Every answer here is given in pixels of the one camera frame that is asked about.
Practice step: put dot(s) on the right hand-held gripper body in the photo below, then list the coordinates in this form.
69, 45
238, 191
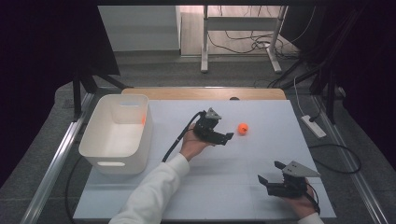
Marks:
289, 186

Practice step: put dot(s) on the white cabinet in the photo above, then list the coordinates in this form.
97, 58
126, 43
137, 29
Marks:
140, 28

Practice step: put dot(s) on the wooden table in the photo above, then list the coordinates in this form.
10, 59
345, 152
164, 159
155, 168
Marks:
186, 93

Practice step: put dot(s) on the person's right hand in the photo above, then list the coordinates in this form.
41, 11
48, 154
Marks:
303, 207

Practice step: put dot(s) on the white board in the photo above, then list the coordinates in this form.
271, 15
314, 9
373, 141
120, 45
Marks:
249, 196

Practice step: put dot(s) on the white plastic basket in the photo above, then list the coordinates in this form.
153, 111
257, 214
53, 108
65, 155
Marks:
115, 140

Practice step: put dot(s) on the orange ball with dark mark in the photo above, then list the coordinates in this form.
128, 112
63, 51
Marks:
242, 128

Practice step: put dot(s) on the person's left hand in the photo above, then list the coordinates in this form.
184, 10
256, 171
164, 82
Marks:
190, 146

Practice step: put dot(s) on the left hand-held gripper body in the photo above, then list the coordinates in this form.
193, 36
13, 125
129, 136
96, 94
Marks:
207, 127

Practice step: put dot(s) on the white power strip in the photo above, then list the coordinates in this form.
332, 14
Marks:
313, 126

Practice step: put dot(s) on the black metal stand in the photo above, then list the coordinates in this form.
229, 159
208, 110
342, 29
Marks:
77, 96
330, 96

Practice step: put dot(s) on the black curtain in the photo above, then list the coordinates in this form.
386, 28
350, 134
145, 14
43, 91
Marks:
367, 62
37, 62

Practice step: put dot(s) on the white metal desk frame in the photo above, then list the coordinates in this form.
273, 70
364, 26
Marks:
204, 40

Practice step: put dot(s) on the dark table grommet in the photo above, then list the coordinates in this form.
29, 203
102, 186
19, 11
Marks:
234, 98

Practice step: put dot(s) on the aluminium floor rail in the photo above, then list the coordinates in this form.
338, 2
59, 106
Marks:
351, 168
53, 171

